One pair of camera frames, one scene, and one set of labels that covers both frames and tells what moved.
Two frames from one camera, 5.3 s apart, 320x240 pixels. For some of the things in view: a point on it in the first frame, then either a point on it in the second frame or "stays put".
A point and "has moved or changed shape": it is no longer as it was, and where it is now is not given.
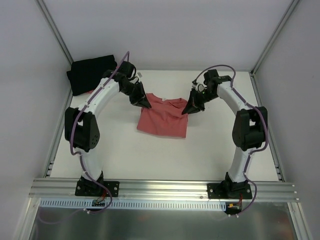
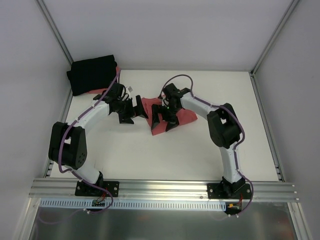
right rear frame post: (274, 36) stays put
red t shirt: (164, 117) has moved or changed shape
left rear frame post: (55, 32) stays put
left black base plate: (87, 187) stays put
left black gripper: (136, 93) -> (130, 110)
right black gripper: (198, 97) -> (165, 114)
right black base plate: (229, 190) stays put
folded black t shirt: (85, 74) stays put
